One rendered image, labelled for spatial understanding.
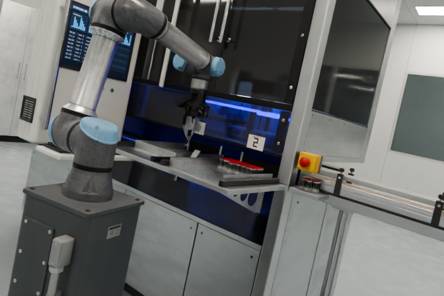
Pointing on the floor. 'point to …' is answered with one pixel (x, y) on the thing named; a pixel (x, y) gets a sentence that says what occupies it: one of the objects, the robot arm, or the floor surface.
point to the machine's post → (298, 127)
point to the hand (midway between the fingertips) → (187, 133)
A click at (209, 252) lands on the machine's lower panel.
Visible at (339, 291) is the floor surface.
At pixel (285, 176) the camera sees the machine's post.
